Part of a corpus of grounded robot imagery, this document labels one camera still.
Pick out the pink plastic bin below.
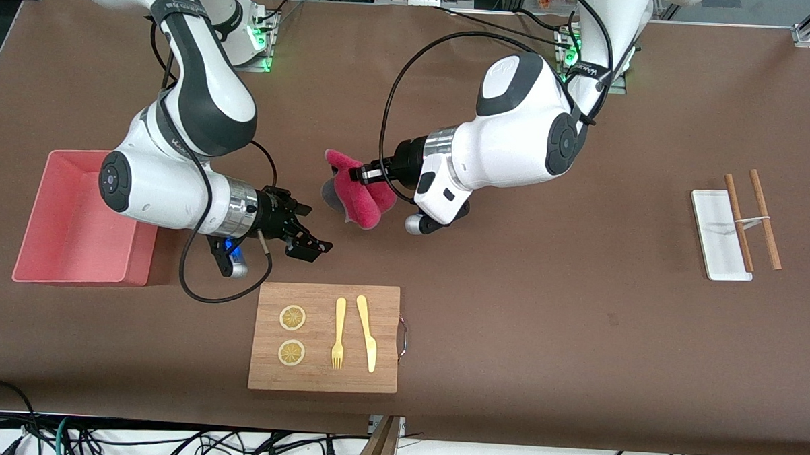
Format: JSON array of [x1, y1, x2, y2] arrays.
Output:
[[11, 147, 162, 289]]

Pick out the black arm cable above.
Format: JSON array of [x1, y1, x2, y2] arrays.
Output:
[[139, 17, 283, 306], [377, 0, 617, 212]]

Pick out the wooden cutting board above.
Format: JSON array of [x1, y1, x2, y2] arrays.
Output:
[[247, 281, 401, 395]]

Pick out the yellow plastic knife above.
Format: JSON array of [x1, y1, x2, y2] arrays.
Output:
[[353, 295, 380, 374]]

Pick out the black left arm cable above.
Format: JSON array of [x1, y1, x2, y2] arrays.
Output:
[[377, 0, 617, 212]]

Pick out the black looped floor cable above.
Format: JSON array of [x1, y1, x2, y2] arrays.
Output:
[[0, 380, 40, 455]]

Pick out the red cloth with grey edge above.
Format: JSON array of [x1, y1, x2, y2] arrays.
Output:
[[319, 149, 399, 231]]

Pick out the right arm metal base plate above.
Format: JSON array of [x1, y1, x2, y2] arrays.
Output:
[[232, 6, 275, 73]]

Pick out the yellow plastic fork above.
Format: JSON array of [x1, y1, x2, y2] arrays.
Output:
[[331, 297, 347, 370]]

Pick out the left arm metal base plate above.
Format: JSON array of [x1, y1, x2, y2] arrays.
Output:
[[553, 28, 630, 94]]

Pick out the white rectangular tray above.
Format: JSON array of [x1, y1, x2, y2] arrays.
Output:
[[687, 189, 757, 283]]

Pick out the black cable on table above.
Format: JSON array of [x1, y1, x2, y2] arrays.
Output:
[[432, 5, 568, 48]]

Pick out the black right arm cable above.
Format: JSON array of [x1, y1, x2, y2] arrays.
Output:
[[139, 17, 283, 306]]

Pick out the lemon slice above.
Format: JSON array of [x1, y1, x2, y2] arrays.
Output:
[[279, 304, 307, 333], [277, 339, 307, 368]]

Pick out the wooden plank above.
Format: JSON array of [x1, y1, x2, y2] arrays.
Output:
[[355, 415, 401, 455]]

